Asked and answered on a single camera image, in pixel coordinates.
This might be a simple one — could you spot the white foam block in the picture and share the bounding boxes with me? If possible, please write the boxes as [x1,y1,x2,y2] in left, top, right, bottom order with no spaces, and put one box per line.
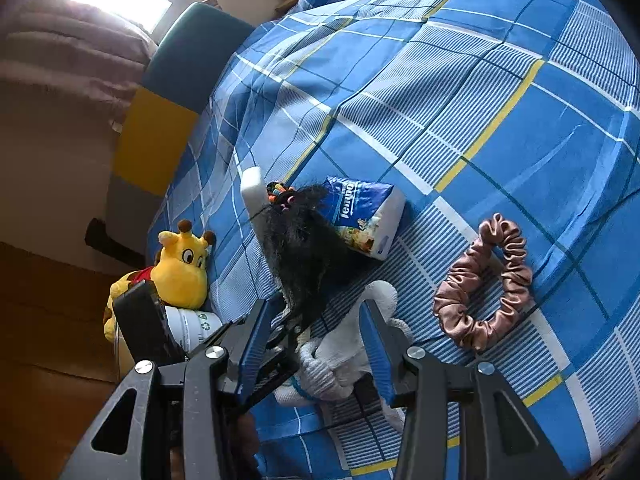
[240,166,273,221]

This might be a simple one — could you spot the grey yellow blue headboard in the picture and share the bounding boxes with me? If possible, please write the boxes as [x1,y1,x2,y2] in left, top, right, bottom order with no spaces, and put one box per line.
[105,2,256,221]

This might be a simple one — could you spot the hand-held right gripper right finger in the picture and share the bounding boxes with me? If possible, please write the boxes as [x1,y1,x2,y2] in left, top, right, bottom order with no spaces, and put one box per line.
[359,299,571,480]

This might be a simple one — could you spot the yellow giraffe plush toy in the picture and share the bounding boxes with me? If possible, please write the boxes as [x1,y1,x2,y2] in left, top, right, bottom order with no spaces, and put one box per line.
[102,219,217,343]

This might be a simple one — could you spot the pink curtain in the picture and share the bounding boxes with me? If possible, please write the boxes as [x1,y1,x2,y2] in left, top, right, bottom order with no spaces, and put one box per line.
[0,0,156,131]

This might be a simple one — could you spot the brown wooden wardrobe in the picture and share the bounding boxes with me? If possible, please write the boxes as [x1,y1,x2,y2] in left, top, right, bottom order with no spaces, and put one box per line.
[0,240,136,480]

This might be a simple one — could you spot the black hair wig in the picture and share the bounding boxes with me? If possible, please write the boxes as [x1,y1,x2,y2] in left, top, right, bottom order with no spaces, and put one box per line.
[252,184,368,331]

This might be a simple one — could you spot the brown satin scrunchie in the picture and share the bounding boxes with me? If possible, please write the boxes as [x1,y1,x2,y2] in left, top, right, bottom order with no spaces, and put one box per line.
[432,213,533,353]

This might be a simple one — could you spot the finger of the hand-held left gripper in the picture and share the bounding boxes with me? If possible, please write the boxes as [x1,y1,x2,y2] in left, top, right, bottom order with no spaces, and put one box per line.
[112,280,188,366]

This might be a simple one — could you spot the colourful hair ties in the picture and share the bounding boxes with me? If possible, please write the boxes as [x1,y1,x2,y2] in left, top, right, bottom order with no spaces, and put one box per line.
[265,181,298,211]

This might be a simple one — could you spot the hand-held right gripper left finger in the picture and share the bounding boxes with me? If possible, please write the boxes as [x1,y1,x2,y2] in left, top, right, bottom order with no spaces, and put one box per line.
[57,297,273,480]

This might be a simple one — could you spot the metal can with white label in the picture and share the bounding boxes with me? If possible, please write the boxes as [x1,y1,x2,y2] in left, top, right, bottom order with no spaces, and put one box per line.
[115,306,224,376]

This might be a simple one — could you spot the blue tissue packet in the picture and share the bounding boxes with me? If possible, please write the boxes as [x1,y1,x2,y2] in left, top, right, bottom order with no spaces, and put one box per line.
[320,176,406,261]

